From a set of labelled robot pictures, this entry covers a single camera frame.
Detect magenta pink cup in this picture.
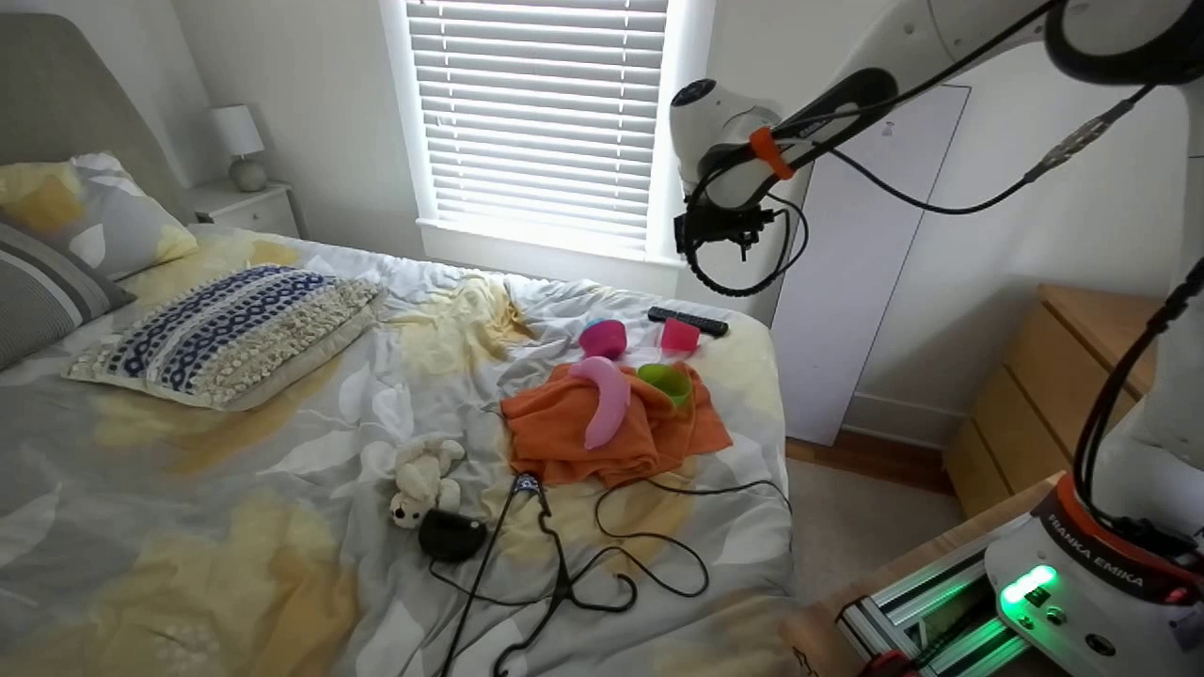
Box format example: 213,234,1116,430
578,319,629,361

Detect green cup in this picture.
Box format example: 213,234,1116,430
637,363,694,407

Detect orange blanket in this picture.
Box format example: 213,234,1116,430
500,361,734,488

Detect black remote control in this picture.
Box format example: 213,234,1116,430
647,306,731,339

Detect white closet door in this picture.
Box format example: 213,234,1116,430
769,84,973,449

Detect pink curved plush toy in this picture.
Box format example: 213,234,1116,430
568,356,632,450

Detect window with white blinds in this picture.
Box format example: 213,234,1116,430
379,0,716,267

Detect wooden dresser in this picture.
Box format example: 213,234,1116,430
943,284,1169,524

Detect white stuffed dog toy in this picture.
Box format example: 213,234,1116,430
388,438,467,529

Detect black round pouch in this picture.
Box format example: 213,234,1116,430
418,509,489,564

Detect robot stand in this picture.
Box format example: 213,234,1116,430
779,470,1204,677

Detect white nightstand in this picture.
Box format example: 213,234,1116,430
182,181,303,242

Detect white table lamp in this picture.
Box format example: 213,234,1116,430
208,103,270,194

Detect blue white patterned pillow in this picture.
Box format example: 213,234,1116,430
62,264,383,413

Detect grey yellow floral duvet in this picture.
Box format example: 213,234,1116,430
0,224,800,677

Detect yellow grey floral pillow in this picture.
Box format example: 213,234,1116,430
0,152,199,281

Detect grey upholstered headboard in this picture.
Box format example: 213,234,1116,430
0,12,191,227

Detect grey striped pillow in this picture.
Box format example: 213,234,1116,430
0,220,136,371

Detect black cable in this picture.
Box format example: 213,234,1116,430
594,478,794,600

